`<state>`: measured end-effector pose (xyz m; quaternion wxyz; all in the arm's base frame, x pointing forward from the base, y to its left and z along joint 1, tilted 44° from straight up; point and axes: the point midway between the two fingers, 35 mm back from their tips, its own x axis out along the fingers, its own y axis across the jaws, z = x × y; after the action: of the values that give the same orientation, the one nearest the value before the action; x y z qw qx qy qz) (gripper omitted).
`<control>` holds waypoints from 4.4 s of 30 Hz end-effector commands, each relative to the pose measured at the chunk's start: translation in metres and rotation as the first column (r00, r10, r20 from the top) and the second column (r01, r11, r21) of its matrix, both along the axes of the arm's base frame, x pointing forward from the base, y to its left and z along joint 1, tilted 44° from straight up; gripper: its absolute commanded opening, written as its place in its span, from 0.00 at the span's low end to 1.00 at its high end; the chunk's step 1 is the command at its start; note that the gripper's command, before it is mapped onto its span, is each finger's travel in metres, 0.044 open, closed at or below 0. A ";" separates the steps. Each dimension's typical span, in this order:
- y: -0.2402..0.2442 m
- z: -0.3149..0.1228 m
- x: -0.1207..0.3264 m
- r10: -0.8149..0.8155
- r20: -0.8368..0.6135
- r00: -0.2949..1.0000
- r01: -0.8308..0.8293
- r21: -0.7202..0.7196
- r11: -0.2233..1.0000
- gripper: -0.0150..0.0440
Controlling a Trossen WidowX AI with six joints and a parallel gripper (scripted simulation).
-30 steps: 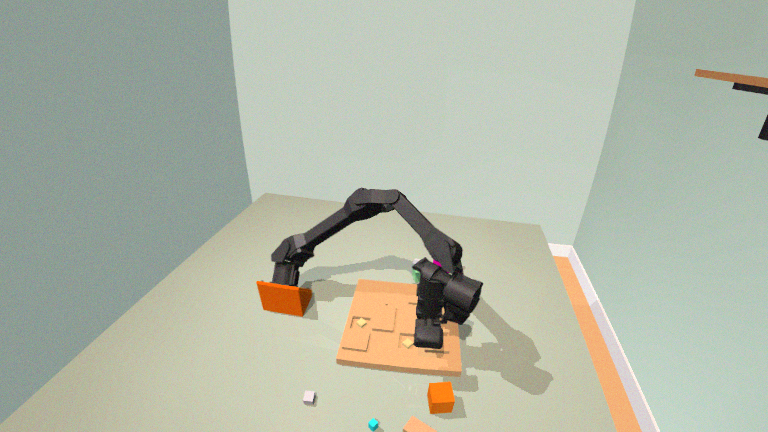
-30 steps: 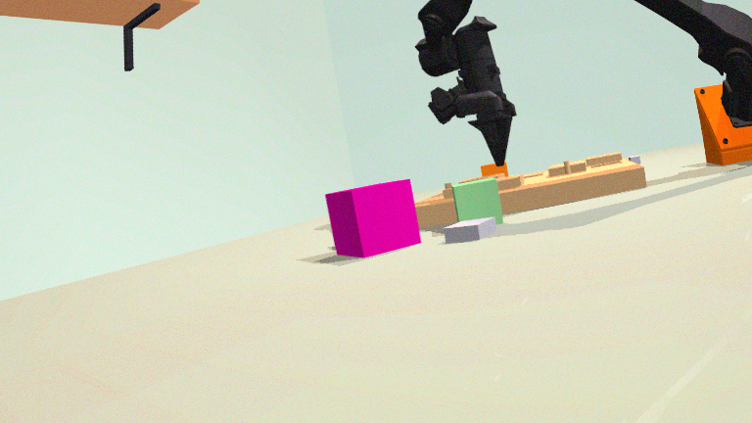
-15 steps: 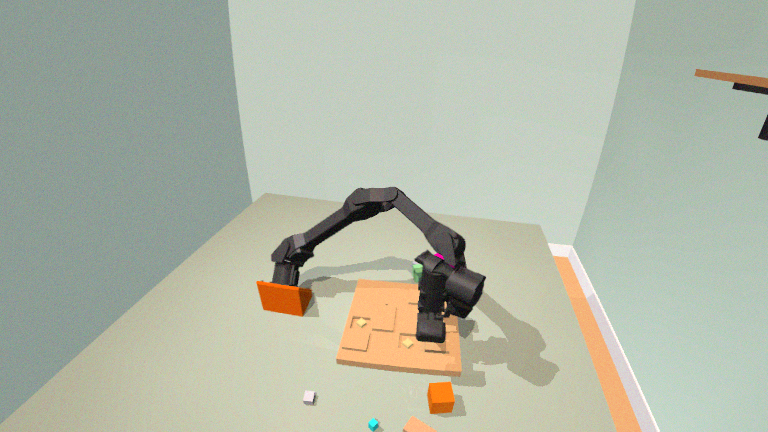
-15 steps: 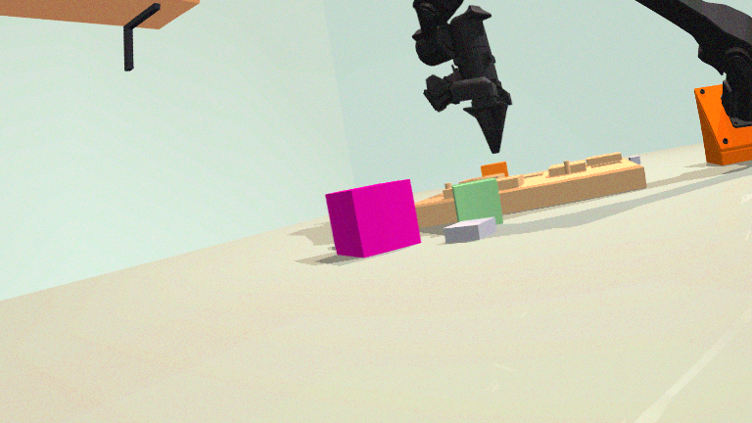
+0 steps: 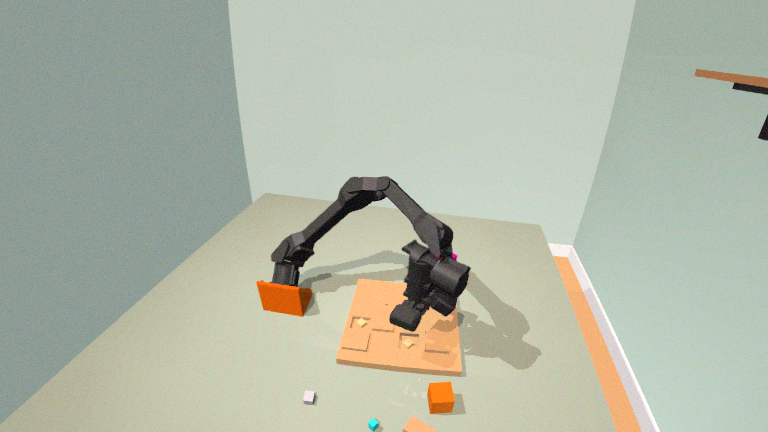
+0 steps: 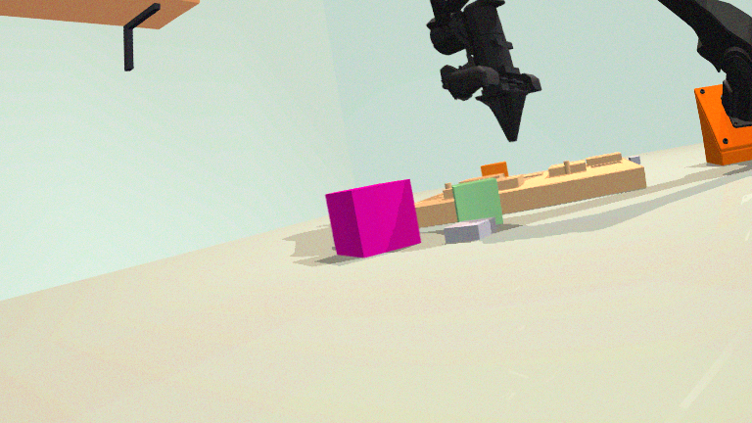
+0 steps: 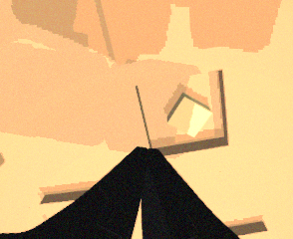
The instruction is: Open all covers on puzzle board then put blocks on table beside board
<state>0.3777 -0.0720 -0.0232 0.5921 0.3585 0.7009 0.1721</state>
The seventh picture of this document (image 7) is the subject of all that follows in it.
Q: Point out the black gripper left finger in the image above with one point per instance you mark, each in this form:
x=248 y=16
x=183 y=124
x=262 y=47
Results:
x=108 y=210

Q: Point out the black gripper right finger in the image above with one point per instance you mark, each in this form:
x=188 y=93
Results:
x=170 y=207

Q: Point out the tan square block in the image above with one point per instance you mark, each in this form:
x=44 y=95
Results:
x=188 y=114

